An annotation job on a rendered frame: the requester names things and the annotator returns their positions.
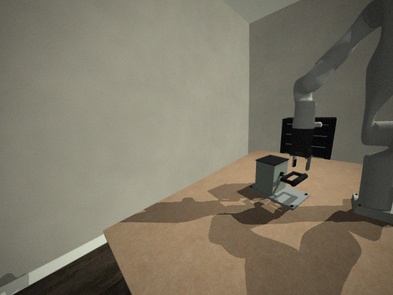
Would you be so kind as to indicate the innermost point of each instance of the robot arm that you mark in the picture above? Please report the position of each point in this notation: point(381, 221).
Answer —
point(376, 185)

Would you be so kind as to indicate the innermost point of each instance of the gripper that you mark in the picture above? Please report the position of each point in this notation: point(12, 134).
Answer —
point(302, 136)

